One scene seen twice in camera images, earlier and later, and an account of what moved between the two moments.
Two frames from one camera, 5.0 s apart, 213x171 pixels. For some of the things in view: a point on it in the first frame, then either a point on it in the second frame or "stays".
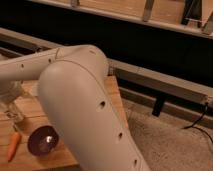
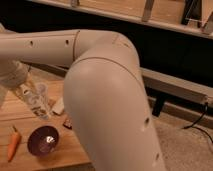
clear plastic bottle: (11, 108) → (37, 97)
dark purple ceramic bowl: (43, 140) stays
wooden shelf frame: (194, 16) stays
